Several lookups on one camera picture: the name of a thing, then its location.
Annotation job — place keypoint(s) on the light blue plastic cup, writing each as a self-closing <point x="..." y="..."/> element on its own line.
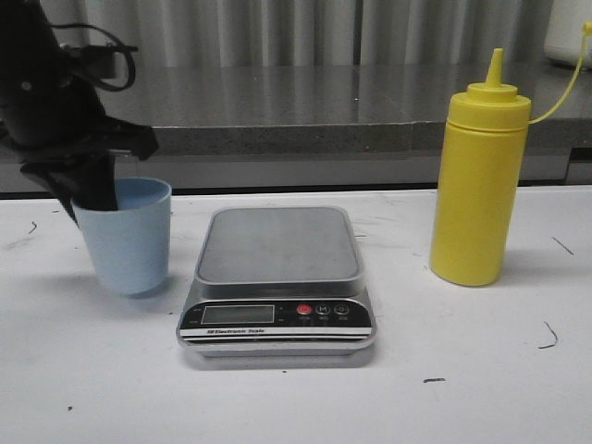
<point x="129" y="246"/>

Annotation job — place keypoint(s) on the silver electronic kitchen scale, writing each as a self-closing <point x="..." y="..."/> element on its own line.
<point x="279" y="285"/>

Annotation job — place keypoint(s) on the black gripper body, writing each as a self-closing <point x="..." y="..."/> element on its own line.
<point x="49" y="113"/>

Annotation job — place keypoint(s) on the grey stone counter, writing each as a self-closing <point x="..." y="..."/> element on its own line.
<point x="308" y="128"/>

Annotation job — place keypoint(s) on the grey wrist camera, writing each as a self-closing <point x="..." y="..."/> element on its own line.
<point x="96" y="61"/>

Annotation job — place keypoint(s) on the white container on counter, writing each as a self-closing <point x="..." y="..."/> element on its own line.
<point x="564" y="33"/>

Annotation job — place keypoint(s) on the yellow squeeze bottle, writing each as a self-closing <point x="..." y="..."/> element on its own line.
<point x="482" y="155"/>

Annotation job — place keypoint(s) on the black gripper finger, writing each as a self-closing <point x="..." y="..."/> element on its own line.
<point x="57" y="179"/>
<point x="94" y="184"/>

